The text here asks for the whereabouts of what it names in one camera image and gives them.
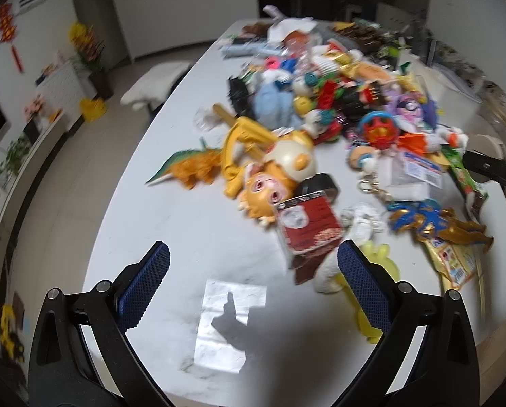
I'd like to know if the orange green dinosaur toy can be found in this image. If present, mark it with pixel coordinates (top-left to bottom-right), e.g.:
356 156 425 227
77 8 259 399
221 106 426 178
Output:
146 148 222 189

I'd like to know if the red snack packet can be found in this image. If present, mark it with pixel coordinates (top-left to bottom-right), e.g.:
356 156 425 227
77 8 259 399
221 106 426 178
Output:
274 191 343 258

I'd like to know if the blue dinosaur toy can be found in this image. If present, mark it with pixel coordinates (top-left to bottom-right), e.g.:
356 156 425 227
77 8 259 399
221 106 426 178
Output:
420 96 439 131

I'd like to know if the red blue rattle toy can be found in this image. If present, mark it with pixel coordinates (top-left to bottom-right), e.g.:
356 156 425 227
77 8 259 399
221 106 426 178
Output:
357 110 400 150

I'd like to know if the yellow flower plant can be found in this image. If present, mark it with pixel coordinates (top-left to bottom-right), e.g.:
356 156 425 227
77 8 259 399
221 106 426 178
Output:
68 22 104 73

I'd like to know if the white padded bench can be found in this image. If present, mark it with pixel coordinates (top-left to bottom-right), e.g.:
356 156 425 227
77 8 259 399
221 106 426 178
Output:
120 61 193 110

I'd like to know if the yellow stool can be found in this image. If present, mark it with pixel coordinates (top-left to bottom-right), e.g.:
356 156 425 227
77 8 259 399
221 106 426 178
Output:
80 98 108 122

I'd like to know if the blue gold action figure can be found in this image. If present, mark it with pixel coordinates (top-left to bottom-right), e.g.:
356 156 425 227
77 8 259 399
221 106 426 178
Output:
387 199 494 252

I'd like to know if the light blue plush toy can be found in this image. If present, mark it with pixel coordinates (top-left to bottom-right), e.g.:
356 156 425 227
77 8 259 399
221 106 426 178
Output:
253 84 303 131

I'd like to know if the yellow toy gun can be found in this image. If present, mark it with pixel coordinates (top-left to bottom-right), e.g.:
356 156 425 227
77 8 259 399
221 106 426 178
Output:
221 117 278 199

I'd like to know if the orange monkey doll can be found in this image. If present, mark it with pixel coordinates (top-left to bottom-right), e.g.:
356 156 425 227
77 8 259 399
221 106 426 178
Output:
237 162 297 227

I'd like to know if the purple plush toy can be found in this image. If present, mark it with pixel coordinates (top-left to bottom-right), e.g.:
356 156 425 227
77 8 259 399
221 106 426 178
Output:
383 85 424 133

